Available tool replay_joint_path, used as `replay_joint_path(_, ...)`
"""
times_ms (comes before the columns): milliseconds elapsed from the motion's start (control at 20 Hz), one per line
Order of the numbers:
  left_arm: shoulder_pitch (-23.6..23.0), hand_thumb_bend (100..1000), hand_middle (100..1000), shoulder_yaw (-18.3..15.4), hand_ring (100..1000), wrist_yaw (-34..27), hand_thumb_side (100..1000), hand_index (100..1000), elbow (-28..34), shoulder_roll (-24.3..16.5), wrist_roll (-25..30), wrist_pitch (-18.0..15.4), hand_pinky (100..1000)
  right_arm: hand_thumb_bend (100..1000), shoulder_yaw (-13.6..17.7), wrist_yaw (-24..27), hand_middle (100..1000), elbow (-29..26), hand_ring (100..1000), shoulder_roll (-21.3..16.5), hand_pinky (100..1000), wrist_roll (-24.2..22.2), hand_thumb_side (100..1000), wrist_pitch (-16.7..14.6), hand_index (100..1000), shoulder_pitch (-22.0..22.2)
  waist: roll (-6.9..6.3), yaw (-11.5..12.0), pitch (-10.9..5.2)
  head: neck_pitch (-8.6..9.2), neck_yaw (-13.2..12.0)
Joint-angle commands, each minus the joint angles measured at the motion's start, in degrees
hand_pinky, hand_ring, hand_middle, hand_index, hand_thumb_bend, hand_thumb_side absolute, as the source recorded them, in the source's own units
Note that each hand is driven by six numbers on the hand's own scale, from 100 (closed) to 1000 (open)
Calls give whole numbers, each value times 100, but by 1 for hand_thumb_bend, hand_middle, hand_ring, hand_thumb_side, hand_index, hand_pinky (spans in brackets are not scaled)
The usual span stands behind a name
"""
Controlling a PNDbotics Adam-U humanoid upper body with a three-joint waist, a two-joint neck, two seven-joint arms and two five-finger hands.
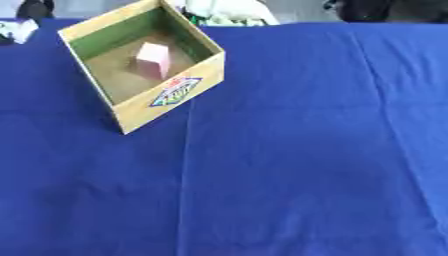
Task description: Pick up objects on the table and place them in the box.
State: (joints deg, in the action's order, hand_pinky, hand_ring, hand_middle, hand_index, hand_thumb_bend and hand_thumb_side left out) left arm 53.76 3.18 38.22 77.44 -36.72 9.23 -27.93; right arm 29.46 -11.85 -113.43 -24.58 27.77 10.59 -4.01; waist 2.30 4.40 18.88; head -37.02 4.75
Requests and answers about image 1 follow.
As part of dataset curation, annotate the tan cardboard box green inside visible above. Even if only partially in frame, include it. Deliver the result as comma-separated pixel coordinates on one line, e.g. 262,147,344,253
56,0,228,135

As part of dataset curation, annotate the pink rectangular block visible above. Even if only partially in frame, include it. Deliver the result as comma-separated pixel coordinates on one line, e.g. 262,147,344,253
134,42,172,81

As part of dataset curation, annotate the white bag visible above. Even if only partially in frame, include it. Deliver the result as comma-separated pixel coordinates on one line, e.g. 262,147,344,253
176,0,282,27

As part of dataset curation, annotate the black bag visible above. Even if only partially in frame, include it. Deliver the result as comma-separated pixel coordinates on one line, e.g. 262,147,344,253
323,0,448,24

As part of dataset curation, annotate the black chair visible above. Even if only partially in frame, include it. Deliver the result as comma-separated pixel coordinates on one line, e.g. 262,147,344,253
14,0,56,24

